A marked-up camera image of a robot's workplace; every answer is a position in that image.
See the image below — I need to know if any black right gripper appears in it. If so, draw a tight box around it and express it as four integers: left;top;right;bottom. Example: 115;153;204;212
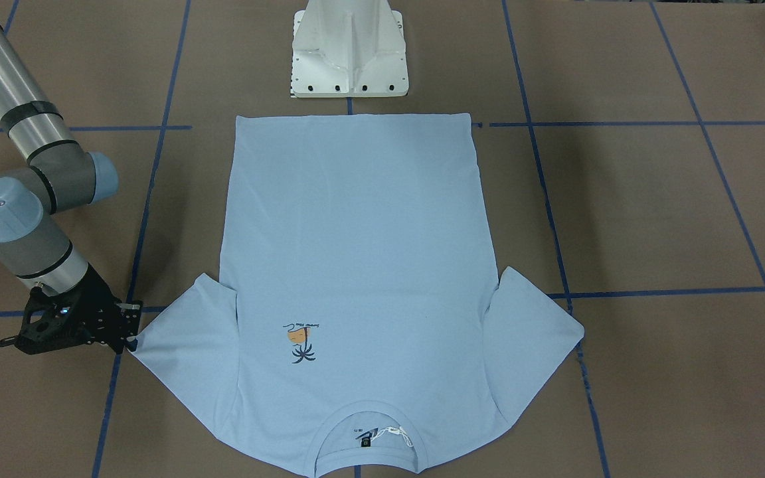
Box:
61;266;143;355

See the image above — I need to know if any light blue t-shirt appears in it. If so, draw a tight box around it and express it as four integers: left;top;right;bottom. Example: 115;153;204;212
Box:
134;113;585;477

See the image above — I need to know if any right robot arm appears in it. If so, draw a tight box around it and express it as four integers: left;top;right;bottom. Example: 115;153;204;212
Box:
0;24;143;355

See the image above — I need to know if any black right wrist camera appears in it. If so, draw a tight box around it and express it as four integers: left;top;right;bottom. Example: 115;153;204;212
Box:
13;287;96;356

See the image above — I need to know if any white pedestal column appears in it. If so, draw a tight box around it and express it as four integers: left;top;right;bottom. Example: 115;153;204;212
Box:
290;1;410;99

